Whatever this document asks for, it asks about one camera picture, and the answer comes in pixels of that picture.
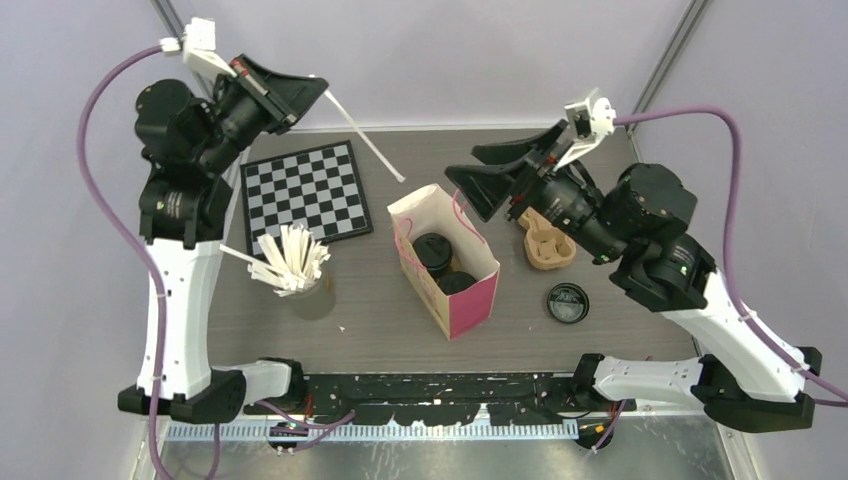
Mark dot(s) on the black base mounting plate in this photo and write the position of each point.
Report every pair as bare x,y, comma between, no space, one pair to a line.
440,399

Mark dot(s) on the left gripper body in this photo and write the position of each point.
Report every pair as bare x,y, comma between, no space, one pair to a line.
251,104

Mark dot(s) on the silver tin can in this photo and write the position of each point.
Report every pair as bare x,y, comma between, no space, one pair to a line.
316,302

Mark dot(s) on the white paper straw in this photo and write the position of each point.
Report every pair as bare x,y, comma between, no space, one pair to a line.
364,137

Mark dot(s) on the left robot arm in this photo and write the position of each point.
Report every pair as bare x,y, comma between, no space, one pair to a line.
190,142

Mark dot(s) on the black paper coffee cup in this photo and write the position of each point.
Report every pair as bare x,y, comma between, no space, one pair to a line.
432,255

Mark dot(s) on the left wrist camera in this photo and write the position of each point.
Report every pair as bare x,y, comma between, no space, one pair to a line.
197,48

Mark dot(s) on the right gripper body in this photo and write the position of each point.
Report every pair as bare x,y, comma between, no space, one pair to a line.
536,178

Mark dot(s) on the black white chessboard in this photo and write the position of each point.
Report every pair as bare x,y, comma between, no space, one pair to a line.
318,188

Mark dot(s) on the black plastic cup lid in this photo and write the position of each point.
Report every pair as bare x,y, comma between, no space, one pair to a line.
432,250

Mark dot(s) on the brown cardboard cup carrier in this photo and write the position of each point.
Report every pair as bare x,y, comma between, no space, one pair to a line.
546,247

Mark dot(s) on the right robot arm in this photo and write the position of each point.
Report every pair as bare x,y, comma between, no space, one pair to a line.
747,380

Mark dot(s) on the paper cakes gift bag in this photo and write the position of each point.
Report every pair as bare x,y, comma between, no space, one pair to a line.
446,260

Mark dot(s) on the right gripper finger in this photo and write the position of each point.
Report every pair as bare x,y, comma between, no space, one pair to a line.
507,152
488,188

